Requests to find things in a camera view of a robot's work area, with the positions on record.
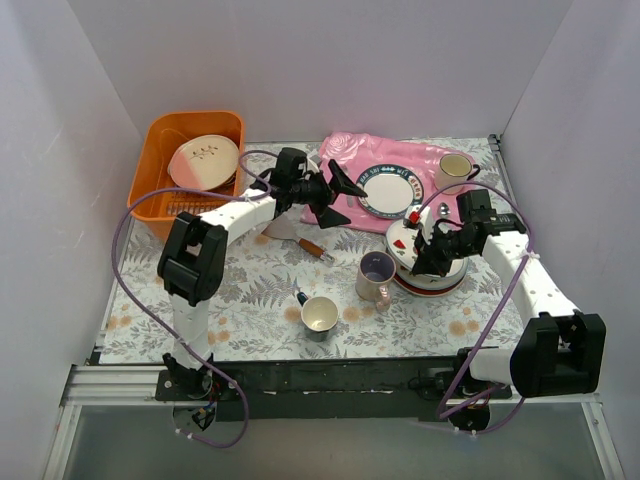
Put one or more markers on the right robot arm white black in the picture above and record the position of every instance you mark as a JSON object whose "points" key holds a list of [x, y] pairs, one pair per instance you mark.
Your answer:
{"points": [[560, 349]]}

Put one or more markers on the pink cloth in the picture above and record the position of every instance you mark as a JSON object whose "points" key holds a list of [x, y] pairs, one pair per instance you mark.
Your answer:
{"points": [[357, 152]]}

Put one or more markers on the iridescent mug pink handle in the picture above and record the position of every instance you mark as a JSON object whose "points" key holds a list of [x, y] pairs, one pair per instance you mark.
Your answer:
{"points": [[376, 271]]}

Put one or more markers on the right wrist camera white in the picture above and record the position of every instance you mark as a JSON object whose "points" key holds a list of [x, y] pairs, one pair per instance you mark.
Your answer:
{"points": [[420, 219]]}

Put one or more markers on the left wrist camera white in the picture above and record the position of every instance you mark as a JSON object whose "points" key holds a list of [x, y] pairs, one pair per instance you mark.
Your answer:
{"points": [[315, 162]]}

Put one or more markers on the cream cup teal handle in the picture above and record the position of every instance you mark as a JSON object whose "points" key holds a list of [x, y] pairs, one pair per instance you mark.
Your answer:
{"points": [[319, 316]]}

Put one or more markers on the stack of coloured plates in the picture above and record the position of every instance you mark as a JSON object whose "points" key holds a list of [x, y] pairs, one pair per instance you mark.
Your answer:
{"points": [[429, 285]]}

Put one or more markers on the metal scraper wooden handle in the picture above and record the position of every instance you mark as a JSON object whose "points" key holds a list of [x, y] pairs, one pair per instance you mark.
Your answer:
{"points": [[285, 231]]}

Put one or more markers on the round plate dark green rim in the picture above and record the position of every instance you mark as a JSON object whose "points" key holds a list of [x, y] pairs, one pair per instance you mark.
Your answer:
{"points": [[391, 190]]}

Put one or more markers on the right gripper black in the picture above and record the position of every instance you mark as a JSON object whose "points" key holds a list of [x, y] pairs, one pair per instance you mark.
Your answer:
{"points": [[435, 248]]}

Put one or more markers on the watermelon plate blue rim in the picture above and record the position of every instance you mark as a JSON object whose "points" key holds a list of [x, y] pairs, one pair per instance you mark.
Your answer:
{"points": [[400, 241]]}

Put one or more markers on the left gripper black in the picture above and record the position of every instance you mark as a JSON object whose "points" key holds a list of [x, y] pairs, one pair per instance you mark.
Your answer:
{"points": [[325, 191]]}

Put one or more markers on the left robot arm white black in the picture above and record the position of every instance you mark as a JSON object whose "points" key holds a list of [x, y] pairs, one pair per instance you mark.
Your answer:
{"points": [[192, 262]]}

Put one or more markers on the orange plastic dish bin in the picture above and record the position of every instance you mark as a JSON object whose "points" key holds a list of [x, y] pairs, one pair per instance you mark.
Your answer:
{"points": [[163, 138]]}

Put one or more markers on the pink cream round plate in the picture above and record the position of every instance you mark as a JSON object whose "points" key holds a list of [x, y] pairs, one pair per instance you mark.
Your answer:
{"points": [[204, 163]]}

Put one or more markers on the cream mug dark rim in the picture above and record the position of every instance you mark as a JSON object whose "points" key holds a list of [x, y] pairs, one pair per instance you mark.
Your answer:
{"points": [[452, 170]]}

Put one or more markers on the floral table mat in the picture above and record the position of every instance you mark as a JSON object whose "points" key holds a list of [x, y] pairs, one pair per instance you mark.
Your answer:
{"points": [[255, 314]]}

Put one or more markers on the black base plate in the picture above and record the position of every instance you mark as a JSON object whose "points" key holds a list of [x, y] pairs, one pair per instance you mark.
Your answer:
{"points": [[404, 387]]}

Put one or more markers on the aluminium frame rail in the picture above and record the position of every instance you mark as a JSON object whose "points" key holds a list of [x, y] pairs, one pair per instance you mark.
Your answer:
{"points": [[111, 427]]}

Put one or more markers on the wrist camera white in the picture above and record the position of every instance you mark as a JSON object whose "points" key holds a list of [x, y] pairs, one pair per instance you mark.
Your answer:
{"points": [[420, 219], [315, 162]]}

